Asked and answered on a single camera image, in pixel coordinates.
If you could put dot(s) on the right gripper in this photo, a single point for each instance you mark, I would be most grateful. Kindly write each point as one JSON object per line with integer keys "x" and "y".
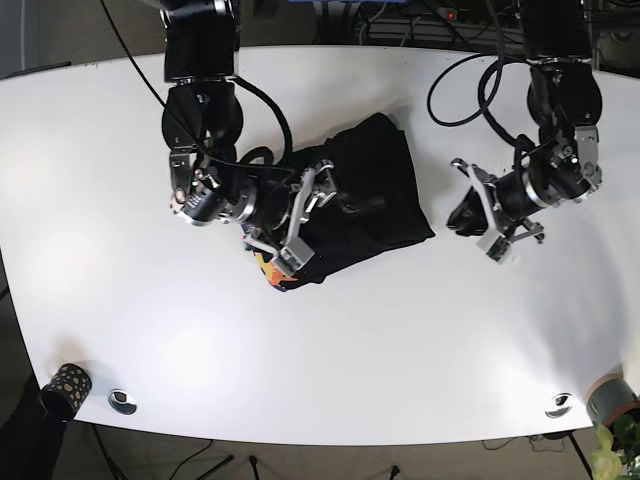
{"x": 315, "y": 190}

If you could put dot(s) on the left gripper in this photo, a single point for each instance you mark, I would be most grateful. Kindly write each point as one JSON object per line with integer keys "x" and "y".
{"x": 496, "y": 211}

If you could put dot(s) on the black T-shirt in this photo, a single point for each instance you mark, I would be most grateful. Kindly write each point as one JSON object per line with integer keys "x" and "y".
{"x": 372, "y": 158}

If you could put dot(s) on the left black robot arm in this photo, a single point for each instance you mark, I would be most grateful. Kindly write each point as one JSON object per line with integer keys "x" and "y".
{"x": 565, "y": 102}

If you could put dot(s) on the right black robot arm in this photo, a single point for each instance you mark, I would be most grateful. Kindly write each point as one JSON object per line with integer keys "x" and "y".
{"x": 202, "y": 121}

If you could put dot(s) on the right metal table grommet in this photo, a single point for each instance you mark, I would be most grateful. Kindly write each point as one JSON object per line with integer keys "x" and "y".
{"x": 559, "y": 405}

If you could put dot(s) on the metal table grommet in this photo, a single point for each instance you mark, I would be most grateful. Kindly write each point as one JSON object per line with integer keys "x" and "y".
{"x": 122, "y": 402}
{"x": 559, "y": 405}

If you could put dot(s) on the grey plant pot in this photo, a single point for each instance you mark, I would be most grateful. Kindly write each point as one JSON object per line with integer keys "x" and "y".
{"x": 609, "y": 398}

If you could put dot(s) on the left metal table grommet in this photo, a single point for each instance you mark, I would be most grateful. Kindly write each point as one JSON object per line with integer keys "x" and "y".
{"x": 122, "y": 402}

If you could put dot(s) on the black floral cup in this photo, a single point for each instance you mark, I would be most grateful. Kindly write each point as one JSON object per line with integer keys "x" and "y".
{"x": 65, "y": 393}

